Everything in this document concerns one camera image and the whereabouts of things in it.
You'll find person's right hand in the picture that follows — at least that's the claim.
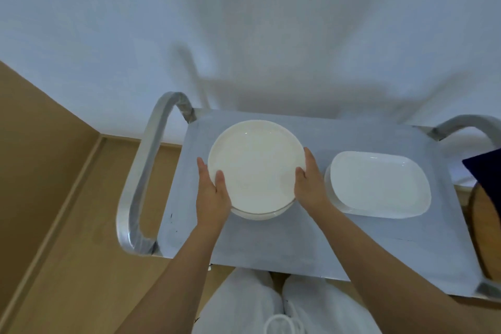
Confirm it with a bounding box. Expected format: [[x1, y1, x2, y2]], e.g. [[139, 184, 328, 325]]
[[294, 147, 332, 218]]

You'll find person's left forearm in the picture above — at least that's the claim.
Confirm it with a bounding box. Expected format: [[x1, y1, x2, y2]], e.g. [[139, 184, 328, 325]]
[[115, 222, 228, 334]]

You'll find stack of white round plates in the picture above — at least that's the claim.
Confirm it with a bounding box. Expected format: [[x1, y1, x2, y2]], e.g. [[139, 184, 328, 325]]
[[207, 120, 307, 221]]

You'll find person's white garment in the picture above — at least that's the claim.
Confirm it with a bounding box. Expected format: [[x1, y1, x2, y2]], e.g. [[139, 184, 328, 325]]
[[192, 267, 383, 334]]

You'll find stack of white rectangular plates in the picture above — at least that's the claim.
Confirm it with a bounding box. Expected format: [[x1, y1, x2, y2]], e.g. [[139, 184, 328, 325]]
[[324, 151, 432, 220]]

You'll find person's right forearm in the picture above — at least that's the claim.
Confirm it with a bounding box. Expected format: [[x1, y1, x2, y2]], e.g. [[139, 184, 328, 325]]
[[311, 204, 501, 334]]

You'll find person's left hand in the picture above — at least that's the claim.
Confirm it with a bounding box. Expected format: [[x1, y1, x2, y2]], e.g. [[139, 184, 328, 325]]
[[195, 157, 232, 231]]

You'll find steel three-tier cart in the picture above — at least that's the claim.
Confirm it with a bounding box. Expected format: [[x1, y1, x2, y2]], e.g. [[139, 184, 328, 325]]
[[115, 91, 501, 303]]

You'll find white drawstring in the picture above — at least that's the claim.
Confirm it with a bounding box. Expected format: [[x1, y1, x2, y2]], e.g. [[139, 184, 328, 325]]
[[264, 300, 308, 334]]

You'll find purple cleaning cloth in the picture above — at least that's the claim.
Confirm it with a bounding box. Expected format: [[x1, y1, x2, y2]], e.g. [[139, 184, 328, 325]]
[[461, 148, 501, 229]]

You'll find round wooden side table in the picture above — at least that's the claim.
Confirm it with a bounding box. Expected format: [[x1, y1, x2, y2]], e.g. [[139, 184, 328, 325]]
[[467, 183, 501, 282]]

